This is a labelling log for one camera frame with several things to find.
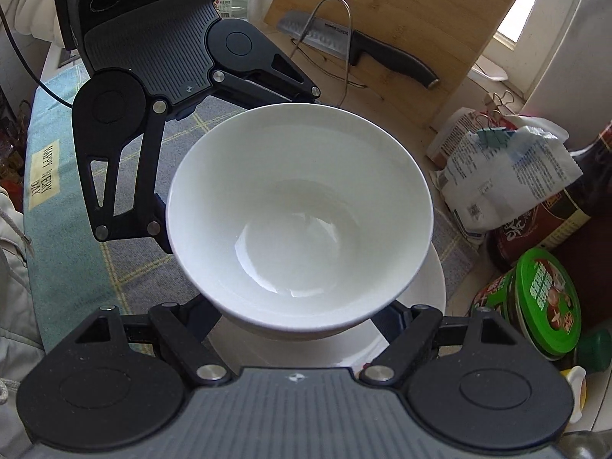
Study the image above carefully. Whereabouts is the white floral bowl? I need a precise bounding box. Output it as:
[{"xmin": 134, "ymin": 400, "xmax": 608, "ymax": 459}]
[{"xmin": 165, "ymin": 102, "xmax": 435, "ymax": 342}]

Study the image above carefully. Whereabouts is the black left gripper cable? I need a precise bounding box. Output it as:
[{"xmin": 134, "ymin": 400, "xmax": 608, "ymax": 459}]
[{"xmin": 0, "ymin": 2, "xmax": 77, "ymax": 106}]

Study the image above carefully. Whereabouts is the window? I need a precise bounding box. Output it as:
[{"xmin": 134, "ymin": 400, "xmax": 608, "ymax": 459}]
[{"xmin": 495, "ymin": 0, "xmax": 594, "ymax": 53}]

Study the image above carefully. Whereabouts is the light grey jacket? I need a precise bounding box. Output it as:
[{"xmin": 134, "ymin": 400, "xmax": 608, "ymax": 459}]
[{"xmin": 0, "ymin": 184, "xmax": 53, "ymax": 459}]

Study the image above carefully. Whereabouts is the white floral plate brown stain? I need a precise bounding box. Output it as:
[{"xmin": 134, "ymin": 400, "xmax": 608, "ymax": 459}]
[{"xmin": 205, "ymin": 244, "xmax": 448, "ymax": 369}]

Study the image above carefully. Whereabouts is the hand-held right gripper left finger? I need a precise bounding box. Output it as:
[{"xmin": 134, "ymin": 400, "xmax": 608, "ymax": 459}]
[{"xmin": 72, "ymin": 294, "xmax": 230, "ymax": 384}]

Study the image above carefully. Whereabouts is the black binder clip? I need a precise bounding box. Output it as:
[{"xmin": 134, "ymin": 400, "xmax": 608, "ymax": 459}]
[{"xmin": 483, "ymin": 91, "xmax": 514, "ymax": 120}]

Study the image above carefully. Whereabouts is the yellow lid spice jar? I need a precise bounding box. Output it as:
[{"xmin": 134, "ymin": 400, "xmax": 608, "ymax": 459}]
[{"xmin": 559, "ymin": 366, "xmax": 589, "ymax": 424}]

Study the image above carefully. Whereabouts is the grey blue checked cloth mat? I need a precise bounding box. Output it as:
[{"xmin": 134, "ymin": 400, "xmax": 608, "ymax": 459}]
[{"xmin": 29, "ymin": 62, "xmax": 479, "ymax": 359}]

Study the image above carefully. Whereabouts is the green lid sauce jar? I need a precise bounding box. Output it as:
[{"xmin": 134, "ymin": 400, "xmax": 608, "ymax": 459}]
[{"xmin": 471, "ymin": 247, "xmax": 583, "ymax": 361}]

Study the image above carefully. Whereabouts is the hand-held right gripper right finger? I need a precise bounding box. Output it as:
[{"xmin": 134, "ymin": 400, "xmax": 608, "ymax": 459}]
[{"xmin": 358, "ymin": 299, "xmax": 519, "ymax": 384}]

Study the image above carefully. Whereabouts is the green cap spice jar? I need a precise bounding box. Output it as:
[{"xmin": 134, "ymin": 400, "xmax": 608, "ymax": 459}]
[{"xmin": 576, "ymin": 327, "xmax": 612, "ymax": 374}]

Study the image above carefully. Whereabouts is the dark soy sauce bottle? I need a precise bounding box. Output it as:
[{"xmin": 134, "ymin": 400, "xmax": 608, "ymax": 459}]
[{"xmin": 488, "ymin": 124, "xmax": 612, "ymax": 273}]

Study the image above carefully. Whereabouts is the steel kitchen knife black handle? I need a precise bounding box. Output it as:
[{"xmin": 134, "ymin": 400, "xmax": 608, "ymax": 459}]
[{"xmin": 278, "ymin": 10, "xmax": 441, "ymax": 91}]

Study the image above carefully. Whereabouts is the white blue food bag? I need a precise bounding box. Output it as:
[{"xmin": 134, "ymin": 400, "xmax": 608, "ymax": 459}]
[{"xmin": 440, "ymin": 125, "xmax": 584, "ymax": 242}]

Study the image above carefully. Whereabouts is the teal binder clip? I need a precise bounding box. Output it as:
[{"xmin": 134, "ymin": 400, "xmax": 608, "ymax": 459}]
[{"xmin": 475, "ymin": 127, "xmax": 514, "ymax": 151}]

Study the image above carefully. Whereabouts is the red white food bag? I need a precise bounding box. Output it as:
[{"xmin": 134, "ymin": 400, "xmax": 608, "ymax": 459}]
[{"xmin": 425, "ymin": 107, "xmax": 517, "ymax": 168}]

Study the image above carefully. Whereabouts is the metal wire rack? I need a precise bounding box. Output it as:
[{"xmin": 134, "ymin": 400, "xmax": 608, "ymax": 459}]
[{"xmin": 289, "ymin": 0, "xmax": 383, "ymax": 108}]

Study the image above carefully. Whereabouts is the bamboo cutting board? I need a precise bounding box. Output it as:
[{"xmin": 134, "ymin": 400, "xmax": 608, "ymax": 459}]
[{"xmin": 264, "ymin": 0, "xmax": 527, "ymax": 130}]

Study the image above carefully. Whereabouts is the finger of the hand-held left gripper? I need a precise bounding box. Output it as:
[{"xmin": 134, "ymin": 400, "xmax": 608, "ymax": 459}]
[
  {"xmin": 210, "ymin": 45, "xmax": 321, "ymax": 112},
  {"xmin": 74, "ymin": 98, "xmax": 174, "ymax": 255}
]

